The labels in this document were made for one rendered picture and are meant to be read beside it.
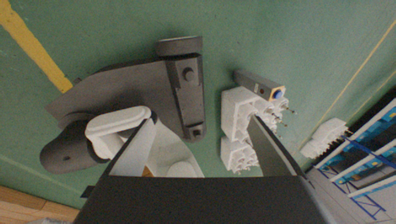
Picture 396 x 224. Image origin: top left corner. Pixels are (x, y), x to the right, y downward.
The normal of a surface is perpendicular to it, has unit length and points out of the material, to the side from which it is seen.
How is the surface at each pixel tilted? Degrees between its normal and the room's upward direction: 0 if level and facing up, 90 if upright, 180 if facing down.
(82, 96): 0
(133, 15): 0
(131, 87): 0
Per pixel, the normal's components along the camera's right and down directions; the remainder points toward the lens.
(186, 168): -0.08, -0.79
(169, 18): 0.30, 0.56
